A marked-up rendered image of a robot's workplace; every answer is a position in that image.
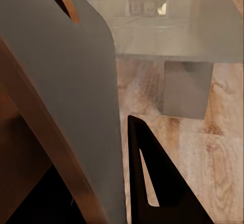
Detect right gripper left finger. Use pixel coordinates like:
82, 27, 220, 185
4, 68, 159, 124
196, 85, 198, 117
5, 164, 86, 224

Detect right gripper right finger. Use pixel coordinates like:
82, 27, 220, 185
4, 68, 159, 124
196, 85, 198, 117
128, 115, 215, 224

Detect trash can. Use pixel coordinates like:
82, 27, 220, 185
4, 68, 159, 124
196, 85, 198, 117
0, 0, 127, 224

